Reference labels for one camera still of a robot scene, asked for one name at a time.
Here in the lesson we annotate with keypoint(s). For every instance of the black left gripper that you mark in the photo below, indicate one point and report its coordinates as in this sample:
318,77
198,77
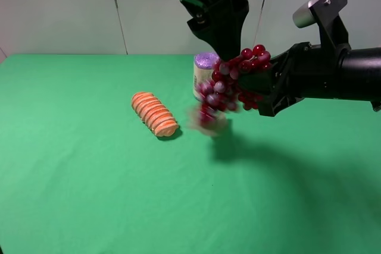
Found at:
219,23

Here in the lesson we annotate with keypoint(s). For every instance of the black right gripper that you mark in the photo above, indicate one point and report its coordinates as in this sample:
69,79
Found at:
303,71

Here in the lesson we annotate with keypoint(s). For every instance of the purple artificial grape bunch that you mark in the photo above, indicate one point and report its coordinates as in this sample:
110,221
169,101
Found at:
221,93

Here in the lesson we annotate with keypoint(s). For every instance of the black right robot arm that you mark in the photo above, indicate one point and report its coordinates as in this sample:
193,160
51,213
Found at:
361,76

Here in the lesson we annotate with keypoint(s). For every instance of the purple-topped cylindrical can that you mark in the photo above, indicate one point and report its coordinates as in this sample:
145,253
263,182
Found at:
203,66

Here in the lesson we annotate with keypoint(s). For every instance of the orange striped bread roll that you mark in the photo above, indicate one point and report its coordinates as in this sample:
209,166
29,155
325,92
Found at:
154,114

